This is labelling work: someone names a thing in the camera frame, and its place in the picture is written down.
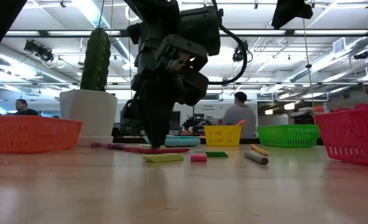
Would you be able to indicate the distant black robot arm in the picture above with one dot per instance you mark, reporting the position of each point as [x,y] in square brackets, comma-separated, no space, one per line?
[196,123]

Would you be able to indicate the green eraser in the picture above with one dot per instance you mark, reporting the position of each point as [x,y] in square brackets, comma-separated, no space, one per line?
[216,154]

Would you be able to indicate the grey crayon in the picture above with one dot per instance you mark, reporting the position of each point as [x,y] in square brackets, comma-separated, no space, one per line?
[256,157]

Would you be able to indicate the white air vent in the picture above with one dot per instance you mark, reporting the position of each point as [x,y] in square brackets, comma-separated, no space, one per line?
[339,45]

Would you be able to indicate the orange plastic bin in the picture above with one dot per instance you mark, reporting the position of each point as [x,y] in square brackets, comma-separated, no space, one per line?
[31,133]

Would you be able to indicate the yellow plastic bin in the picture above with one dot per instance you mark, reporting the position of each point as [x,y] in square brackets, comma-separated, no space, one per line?
[221,135]

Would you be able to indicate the red plastic bin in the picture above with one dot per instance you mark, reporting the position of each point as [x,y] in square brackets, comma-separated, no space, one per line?
[355,137]

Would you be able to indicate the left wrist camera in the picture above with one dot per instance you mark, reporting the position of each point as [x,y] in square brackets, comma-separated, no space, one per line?
[177,51]

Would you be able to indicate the yellow eraser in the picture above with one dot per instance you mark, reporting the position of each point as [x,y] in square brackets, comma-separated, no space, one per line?
[163,158]

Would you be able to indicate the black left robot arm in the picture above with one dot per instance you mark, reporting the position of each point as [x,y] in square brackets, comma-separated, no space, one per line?
[199,31]

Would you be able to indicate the pink eraser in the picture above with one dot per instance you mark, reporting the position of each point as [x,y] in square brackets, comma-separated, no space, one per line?
[198,157]

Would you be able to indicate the cactus in white pot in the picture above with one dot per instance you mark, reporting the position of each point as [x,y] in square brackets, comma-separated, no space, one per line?
[87,118]

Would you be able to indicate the dark red pencil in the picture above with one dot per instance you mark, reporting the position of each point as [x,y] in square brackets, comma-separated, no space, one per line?
[171,150]

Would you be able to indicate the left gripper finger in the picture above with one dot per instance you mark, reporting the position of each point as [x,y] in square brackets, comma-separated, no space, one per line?
[165,102]
[147,105]

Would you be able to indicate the green plastic bin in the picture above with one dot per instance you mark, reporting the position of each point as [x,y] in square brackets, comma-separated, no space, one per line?
[288,136]

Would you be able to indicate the blue calculator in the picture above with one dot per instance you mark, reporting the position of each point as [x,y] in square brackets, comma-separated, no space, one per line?
[184,142]

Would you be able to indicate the black ceiling speaker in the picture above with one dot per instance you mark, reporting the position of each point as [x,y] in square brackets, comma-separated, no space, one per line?
[361,55]

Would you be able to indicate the person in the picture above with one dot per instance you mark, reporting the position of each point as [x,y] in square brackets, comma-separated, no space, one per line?
[24,109]
[243,112]

